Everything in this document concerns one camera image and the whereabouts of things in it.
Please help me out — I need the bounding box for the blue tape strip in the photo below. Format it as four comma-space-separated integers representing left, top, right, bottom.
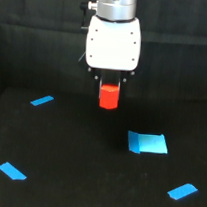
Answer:
167, 183, 198, 200
30, 96, 54, 106
0, 162, 26, 180

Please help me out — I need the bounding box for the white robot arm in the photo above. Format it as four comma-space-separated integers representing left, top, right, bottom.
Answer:
80, 0, 141, 110

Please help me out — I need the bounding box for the blue tape strip bottom right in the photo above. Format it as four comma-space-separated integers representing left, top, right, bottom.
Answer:
167, 183, 198, 200

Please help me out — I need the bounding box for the blue tape strip top left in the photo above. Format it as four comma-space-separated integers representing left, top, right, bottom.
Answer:
30, 96, 54, 106

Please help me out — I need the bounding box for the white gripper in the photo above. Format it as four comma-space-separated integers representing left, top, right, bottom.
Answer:
85, 16, 141, 105

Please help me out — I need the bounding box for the blue tape rectangle patch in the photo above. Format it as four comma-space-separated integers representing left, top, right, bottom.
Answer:
127, 130, 168, 154

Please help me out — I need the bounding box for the red hexagonal block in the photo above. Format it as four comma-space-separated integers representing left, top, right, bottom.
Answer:
99, 84, 120, 110

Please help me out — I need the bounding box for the blue tape strip bottom left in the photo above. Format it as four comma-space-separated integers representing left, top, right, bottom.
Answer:
0, 162, 26, 180

